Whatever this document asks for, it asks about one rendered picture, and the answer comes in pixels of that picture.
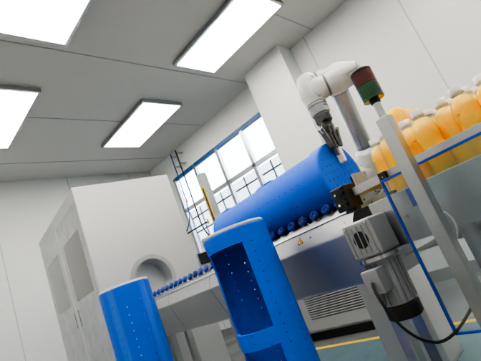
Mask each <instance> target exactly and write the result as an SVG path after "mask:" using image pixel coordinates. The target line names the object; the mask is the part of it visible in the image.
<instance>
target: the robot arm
mask: <svg viewBox="0 0 481 361"><path fill-rule="evenodd" d="M358 68H360V65H359V63H358V62H356V61H349V62H347V61H340V62H334V63H331V64H328V65H326V66H325V67H322V68H321V69H319V70H318V71H316V72H314V73H313V74H312V73H310V72H305V73H303V74H302V75H301V76H300V77H299V78H298V79H297V81H296V85H297V88H298V93H299V95H300V98H301V100H302V102H303V104H305V106H306V107H307V109H308V111H309V113H310V115H311V118H312V119H314V120H315V122H316V124H317V126H320V129H319V130H318V132H319V133H320V134H321V136H322V138H323V139H324V140H325V142H326V144H327V145H328V147H329V148H330V149H331V148H332V149H331V150H334V151H335V153H336V156H337V158H338V159H339V162H340V163H344V162H346V161H347V159H346V156H345V155H344V152H343V150H342V149H341V146H343V143H342V140H341V136H340V133H339V127H334V124H333V123H332V122H331V121H332V119H333V118H332V116H331V113H330V112H329V111H330V108H329V106H328V104H327V102H326V98H327V97H329V96H331V97H333V99H334V102H335V103H336V106H337V108H338V110H339V112H340V115H341V117H342V119H343V121H344V124H345V126H346V128H347V130H348V131H349V134H350V136H351V139H352V140H353V143H354V145H355V147H356V154H355V157H356V161H355V163H356V165H357V166H358V168H359V171H360V172H362V171H365V172H366V174H367V176H368V178H369V179H370V178H373V177H374V176H376V175H377V174H378V172H377V170H376V168H375V166H374V164H373V162H372V159H371V149H372V148H370V144H369V141H370V140H371V139H370V137H369V134H368V132H367V130H366V128H365V126H364V123H363V121H362V119H361V116H360V114H359V111H358V110H357V108H356V105H355V103H354V100H353V98H352V96H351V93H350V91H349V90H348V89H349V88H350V87H351V86H352V85H354V84H353V82H352V81H351V78H350V76H351V74H352V73H353V72H354V71H355V70H357V69H358Z"/></svg>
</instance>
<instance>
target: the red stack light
mask: <svg viewBox="0 0 481 361"><path fill-rule="evenodd" d="M370 80H377V78H376V77H375V75H374V73H373V71H372V69H371V68H366V69H363V70H361V71H359V72H357V73H356V74H355V75H354V76H353V77H352V78H351V81H352V82H353V84H354V86H355V88H356V91H357V90H358V88H359V87H360V86H362V85H363V84H364V83H366V82H368V81H370Z"/></svg>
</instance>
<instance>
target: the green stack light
mask: <svg viewBox="0 0 481 361"><path fill-rule="evenodd" d="M357 92H358V94H359V96H360V98H361V101H362V102H363V104H364V105H370V101H371V100H373V99H374V98H377V97H379V98H380V99H381V98H383V96H384V91H383V90H382V88H381V86H380V84H379V82H378V80H370V81H368V82H366V83H364V84H363V85H362V86H360V87H359V88H358V90H357Z"/></svg>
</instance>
